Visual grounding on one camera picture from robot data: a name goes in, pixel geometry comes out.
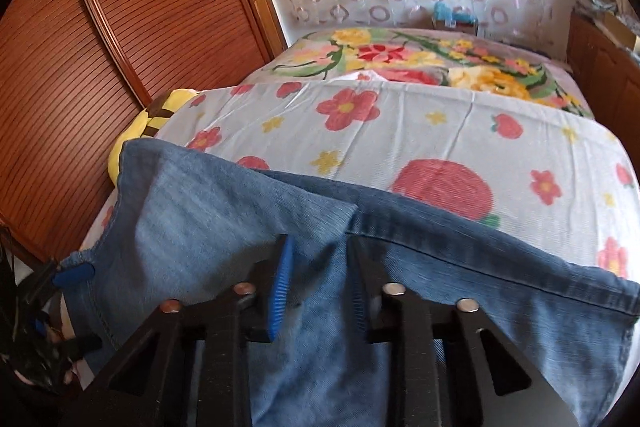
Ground blue fluffy toy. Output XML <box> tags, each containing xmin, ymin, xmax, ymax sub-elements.
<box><xmin>432</xmin><ymin>2</ymin><xmax>479</xmax><ymax>26</ymax></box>

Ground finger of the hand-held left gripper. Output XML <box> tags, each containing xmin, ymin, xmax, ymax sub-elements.
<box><xmin>42</xmin><ymin>264</ymin><xmax>96</xmax><ymax>290</ymax></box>
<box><xmin>57</xmin><ymin>333</ymin><xmax>104</xmax><ymax>360</ymax></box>

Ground blue denim pants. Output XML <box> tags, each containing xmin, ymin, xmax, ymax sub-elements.
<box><xmin>60</xmin><ymin>139</ymin><xmax>640</xmax><ymax>427</ymax></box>

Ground yellow plush toy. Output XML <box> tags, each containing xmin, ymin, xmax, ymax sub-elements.
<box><xmin>108</xmin><ymin>89</ymin><xmax>207</xmax><ymax>186</ymax></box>

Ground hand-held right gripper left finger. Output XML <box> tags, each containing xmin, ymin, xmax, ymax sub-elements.
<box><xmin>65</xmin><ymin>234</ymin><xmax>294</xmax><ymax>427</ymax></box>

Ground small printed box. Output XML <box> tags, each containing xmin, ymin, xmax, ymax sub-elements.
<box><xmin>433</xmin><ymin>18</ymin><xmax>480</xmax><ymax>36</ymax></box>

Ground wooden wall cabinet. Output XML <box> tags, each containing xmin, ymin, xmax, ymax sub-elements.
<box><xmin>566</xmin><ymin>7</ymin><xmax>640</xmax><ymax>138</ymax></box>

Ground floral plush blanket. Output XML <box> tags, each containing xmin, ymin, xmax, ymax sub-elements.
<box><xmin>244</xmin><ymin>27</ymin><xmax>597</xmax><ymax>121</ymax></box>

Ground patterned folded cloth stack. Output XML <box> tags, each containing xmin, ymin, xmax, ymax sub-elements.
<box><xmin>572</xmin><ymin>0</ymin><xmax>617</xmax><ymax>16</ymax></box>

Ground white strawberry flower bedsheet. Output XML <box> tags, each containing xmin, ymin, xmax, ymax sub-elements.
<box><xmin>80</xmin><ymin>82</ymin><xmax>640</xmax><ymax>283</ymax></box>

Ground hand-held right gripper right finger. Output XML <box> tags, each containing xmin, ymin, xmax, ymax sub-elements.
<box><xmin>347</xmin><ymin>237</ymin><xmax>578</xmax><ymax>427</ymax></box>

